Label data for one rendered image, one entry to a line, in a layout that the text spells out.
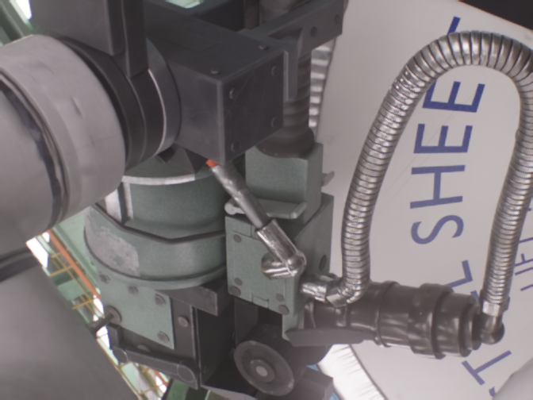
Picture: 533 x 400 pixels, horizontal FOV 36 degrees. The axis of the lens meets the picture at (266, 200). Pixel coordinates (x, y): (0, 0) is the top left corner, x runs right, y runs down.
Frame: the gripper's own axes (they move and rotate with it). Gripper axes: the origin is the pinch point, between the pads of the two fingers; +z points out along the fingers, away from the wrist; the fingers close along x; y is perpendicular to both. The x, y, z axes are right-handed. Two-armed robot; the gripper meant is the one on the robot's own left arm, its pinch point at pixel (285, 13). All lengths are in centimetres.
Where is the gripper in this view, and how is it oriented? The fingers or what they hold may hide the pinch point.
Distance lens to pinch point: 53.0
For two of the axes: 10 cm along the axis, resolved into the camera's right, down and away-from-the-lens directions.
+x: 7.7, 3.7, -5.2
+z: 6.4, -4.4, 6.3
